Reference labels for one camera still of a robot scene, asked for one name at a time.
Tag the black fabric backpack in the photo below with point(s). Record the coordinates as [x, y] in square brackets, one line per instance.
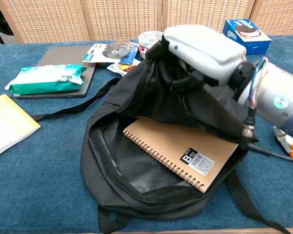
[158, 104]

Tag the brown spiral notebook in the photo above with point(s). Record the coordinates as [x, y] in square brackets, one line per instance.
[166, 143]

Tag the small orange white snack packet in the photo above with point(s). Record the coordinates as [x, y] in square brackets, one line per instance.
[122, 68]

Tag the blister pack tape dispenser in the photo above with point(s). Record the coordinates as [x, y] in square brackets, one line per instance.
[112, 51]

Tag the clear jar of clips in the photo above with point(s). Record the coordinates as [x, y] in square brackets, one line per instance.
[149, 42]

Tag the grey closed laptop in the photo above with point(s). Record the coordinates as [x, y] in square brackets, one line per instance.
[61, 54]

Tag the green wet wipes pack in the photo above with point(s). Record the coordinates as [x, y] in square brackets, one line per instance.
[44, 80]

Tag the blue tablecloth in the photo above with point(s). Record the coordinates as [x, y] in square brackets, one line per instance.
[39, 190]

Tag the blue Oreo cookie box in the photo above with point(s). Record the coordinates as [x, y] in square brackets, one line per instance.
[256, 41]

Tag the yellow paper pad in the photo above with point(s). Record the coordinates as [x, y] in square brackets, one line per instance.
[9, 124]

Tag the silver orange snack bag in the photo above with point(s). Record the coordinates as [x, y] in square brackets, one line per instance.
[289, 143]

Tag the black chair frame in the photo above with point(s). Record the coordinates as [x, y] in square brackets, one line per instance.
[0, 22]

